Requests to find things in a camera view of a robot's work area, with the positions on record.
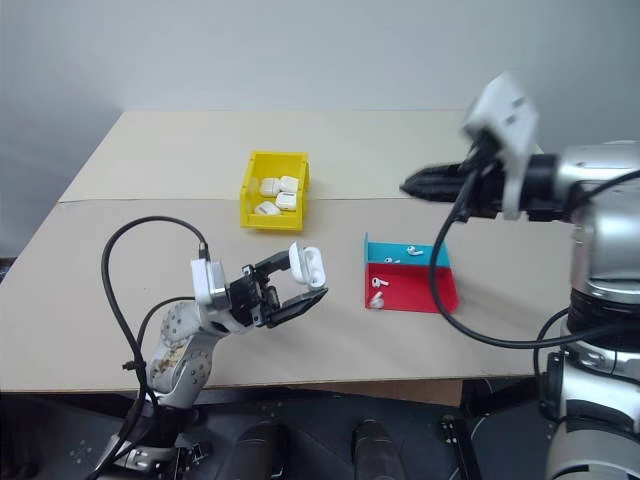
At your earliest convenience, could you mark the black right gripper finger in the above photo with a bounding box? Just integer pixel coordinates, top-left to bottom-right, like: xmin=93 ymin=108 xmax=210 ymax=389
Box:
xmin=399 ymin=177 xmax=471 ymax=205
xmin=405 ymin=159 xmax=475 ymax=187

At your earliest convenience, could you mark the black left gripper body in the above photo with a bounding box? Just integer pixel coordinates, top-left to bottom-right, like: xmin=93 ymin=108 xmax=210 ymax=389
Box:
xmin=227 ymin=263 xmax=281 ymax=330

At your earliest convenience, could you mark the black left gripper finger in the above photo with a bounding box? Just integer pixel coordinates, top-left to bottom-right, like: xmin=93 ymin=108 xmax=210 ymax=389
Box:
xmin=266 ymin=286 xmax=330 ymax=330
xmin=253 ymin=250 xmax=294 ymax=277

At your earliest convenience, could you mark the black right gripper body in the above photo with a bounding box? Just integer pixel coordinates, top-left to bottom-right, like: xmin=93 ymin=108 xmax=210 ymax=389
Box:
xmin=456 ymin=153 xmax=507 ymax=220

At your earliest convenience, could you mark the yellow plastic bin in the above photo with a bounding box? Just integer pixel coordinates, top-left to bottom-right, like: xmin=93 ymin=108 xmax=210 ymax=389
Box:
xmin=239 ymin=150 xmax=312 ymax=235

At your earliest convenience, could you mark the red and blue tray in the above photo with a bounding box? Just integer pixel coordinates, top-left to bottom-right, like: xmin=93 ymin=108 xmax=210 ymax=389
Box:
xmin=363 ymin=232 xmax=461 ymax=315

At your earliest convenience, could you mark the dark rounded shape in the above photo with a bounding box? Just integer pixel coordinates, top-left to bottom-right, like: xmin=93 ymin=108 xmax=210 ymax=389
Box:
xmin=233 ymin=419 xmax=282 ymax=480
xmin=351 ymin=418 xmax=397 ymax=480

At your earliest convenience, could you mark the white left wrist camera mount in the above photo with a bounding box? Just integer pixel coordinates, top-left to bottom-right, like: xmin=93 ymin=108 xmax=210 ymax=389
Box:
xmin=190 ymin=258 xmax=232 ymax=308

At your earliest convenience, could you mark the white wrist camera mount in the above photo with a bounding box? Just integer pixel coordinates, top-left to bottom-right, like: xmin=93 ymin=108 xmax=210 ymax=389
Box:
xmin=190 ymin=258 xmax=232 ymax=308
xmin=461 ymin=73 xmax=541 ymax=222

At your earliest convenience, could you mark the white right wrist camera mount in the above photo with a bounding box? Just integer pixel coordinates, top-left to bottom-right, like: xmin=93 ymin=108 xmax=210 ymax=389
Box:
xmin=461 ymin=73 xmax=541 ymax=222

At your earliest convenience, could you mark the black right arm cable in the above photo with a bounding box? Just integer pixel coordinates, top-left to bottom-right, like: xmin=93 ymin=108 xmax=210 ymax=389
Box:
xmin=429 ymin=162 xmax=640 ymax=350

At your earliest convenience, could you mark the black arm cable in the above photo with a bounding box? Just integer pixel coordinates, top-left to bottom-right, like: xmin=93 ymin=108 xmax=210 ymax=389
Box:
xmin=92 ymin=215 xmax=211 ymax=476
xmin=429 ymin=162 xmax=640 ymax=350

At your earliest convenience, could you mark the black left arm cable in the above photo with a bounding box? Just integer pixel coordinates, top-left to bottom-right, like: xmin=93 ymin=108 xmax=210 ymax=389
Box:
xmin=92 ymin=215 xmax=211 ymax=476

